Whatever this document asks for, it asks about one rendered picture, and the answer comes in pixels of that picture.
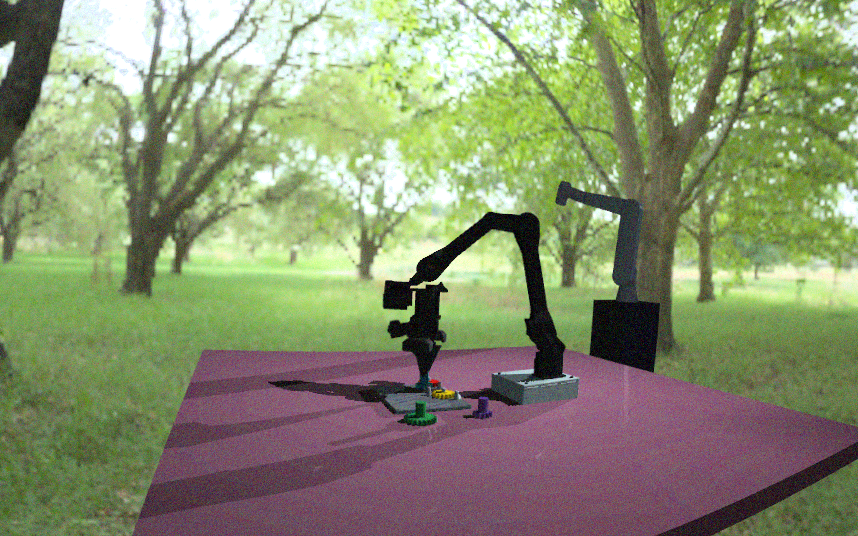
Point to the purple gear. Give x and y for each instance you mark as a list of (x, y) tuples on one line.
[(482, 411)]

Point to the teal gear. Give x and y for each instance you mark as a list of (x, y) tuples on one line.
[(423, 382)]

